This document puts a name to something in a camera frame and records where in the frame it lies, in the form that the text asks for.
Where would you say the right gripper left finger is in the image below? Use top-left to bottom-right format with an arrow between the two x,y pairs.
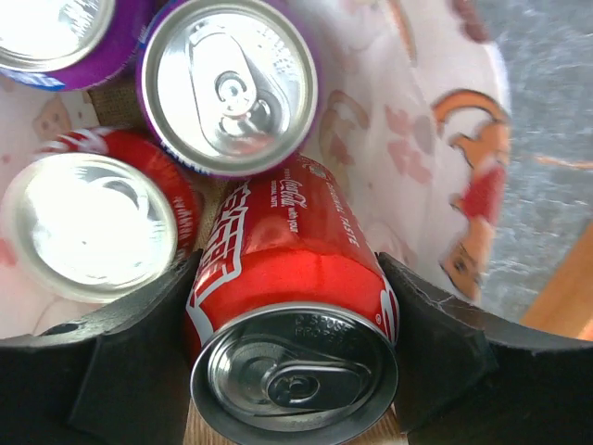
1,252 -> 201,444

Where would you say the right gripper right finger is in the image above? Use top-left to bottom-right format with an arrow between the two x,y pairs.
378,253 -> 592,444

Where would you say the red cola can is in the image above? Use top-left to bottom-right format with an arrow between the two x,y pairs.
186,155 -> 399,444
1,127 -> 204,303

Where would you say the orange divided tray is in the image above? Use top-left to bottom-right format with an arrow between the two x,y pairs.
522,223 -> 593,341

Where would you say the purple soda can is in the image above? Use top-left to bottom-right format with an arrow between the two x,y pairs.
135,1 -> 322,178
1,0 -> 157,92

